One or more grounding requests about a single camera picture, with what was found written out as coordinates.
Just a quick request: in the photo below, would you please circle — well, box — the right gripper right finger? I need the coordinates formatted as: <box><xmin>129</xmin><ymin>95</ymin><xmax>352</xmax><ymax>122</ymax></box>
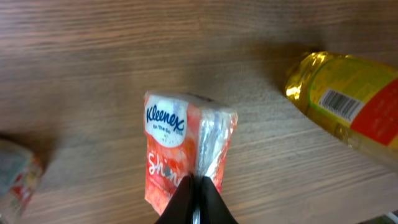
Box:
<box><xmin>199</xmin><ymin>177</ymin><xmax>238</xmax><ymax>224</ymax></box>

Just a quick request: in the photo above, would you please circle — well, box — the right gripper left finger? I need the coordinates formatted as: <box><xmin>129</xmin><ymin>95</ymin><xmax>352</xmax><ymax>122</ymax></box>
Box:
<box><xmin>155</xmin><ymin>175</ymin><xmax>195</xmax><ymax>224</ymax></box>

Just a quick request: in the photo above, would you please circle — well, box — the red tissue pack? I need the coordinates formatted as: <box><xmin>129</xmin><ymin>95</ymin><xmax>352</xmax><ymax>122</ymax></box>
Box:
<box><xmin>144</xmin><ymin>91</ymin><xmax>238</xmax><ymax>214</ymax></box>

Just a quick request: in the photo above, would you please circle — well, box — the green lidded cup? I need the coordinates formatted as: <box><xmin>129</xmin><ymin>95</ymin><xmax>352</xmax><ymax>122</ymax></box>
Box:
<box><xmin>1</xmin><ymin>139</ymin><xmax>43</xmax><ymax>224</ymax></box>

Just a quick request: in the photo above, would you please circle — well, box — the yellow dish soap bottle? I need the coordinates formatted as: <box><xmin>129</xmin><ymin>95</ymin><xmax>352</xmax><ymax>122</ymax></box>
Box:
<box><xmin>284</xmin><ymin>51</ymin><xmax>397</xmax><ymax>170</ymax></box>

